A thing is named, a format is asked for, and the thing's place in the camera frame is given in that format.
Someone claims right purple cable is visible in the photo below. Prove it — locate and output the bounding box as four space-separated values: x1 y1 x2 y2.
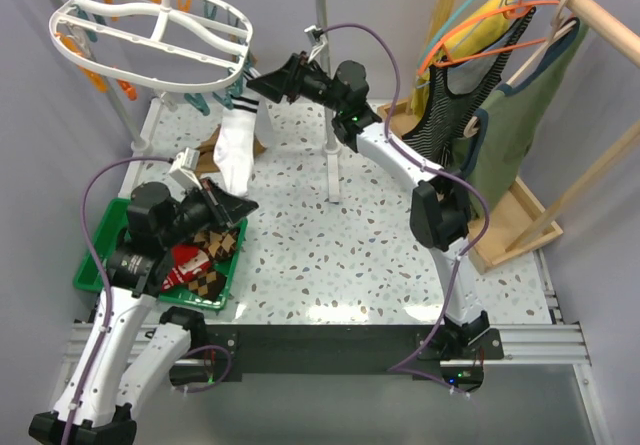
317 22 492 396

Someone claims green tank top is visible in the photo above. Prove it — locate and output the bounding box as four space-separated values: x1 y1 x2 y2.
451 17 588 209

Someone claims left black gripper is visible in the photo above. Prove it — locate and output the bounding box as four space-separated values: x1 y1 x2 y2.
160 176 258 247

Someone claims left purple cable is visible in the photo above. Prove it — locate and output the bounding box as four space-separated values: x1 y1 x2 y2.
59 155 176 445

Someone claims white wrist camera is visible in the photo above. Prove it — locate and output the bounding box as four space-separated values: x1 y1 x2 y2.
168 147 202 191
304 25 328 63

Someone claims orange clothes hanger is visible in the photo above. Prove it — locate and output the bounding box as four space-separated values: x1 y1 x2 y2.
416 0 558 81

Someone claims black striped tank top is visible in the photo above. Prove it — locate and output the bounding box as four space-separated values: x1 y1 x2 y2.
401 6 537 176

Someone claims brown argyle sock back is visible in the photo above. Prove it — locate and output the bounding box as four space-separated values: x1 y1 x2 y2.
192 228 240 262

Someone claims white striped sock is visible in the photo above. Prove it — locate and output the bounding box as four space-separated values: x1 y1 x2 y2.
213 89 259 197
245 87 275 148

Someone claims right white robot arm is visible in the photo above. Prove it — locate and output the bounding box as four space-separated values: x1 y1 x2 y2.
247 53 490 358

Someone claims brown argyle sock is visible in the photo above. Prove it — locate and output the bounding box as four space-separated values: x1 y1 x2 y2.
192 228 240 262
186 270 227 302

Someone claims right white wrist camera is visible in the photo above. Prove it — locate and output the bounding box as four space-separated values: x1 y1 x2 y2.
304 25 328 63

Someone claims red christmas sock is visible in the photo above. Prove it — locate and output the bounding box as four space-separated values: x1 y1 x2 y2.
162 244 211 291

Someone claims wooden clothes hanger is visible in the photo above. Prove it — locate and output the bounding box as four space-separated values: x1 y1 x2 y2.
457 5 586 151

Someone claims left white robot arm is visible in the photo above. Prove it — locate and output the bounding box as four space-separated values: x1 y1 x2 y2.
29 179 258 444

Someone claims tan plain sock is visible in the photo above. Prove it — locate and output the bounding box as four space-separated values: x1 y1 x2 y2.
192 124 269 179

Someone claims white round clip hanger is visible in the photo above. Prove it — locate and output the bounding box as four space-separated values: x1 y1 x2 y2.
48 0 255 115

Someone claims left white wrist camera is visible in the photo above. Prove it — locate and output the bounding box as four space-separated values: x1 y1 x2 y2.
168 147 202 191

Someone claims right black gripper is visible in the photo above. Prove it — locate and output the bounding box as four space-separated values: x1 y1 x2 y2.
245 52 344 115

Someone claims brown argyle sock front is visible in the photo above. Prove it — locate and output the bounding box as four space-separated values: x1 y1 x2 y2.
186 270 227 302

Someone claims green plastic tray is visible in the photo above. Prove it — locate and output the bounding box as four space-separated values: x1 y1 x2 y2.
73 198 248 311

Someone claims purple cable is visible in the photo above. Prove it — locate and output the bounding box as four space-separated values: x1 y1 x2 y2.
317 22 492 396
59 155 176 445

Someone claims white metal drying rack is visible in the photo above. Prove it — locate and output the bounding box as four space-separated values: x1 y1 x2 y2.
35 0 342 205

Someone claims yellow shirt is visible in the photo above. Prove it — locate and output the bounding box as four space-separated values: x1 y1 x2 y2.
411 0 516 116

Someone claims wooden clothes rack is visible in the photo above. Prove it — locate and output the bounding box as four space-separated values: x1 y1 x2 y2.
375 0 640 275

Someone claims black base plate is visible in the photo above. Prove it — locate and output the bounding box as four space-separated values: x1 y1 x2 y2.
169 325 504 386

